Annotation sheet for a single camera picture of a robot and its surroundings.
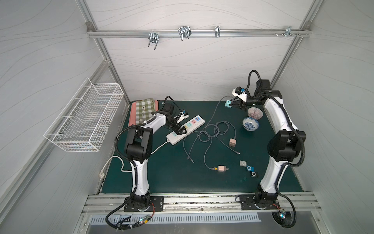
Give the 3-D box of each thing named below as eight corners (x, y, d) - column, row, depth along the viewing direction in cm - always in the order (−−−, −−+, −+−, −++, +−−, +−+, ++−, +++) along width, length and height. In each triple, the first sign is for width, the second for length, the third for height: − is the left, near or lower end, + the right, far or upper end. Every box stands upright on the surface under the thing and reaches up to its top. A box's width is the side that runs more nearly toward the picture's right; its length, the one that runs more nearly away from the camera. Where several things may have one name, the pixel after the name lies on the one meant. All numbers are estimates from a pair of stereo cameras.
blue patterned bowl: (242, 132, 105) (244, 128, 101) (239, 121, 111) (241, 117, 107) (258, 132, 105) (261, 128, 101) (254, 121, 111) (256, 117, 107)
